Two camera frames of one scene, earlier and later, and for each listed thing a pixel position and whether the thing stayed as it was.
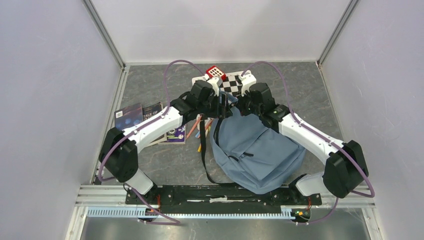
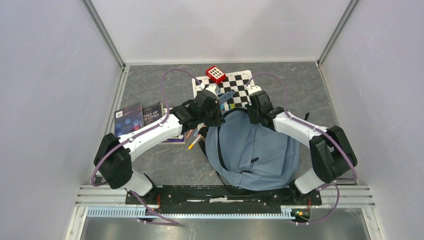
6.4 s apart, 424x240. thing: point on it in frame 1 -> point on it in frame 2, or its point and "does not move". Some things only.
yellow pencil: x=206 y=132 -> x=199 y=137
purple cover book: x=176 y=136 does not move
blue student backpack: x=251 y=156 does not move
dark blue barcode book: x=128 y=117 does not move
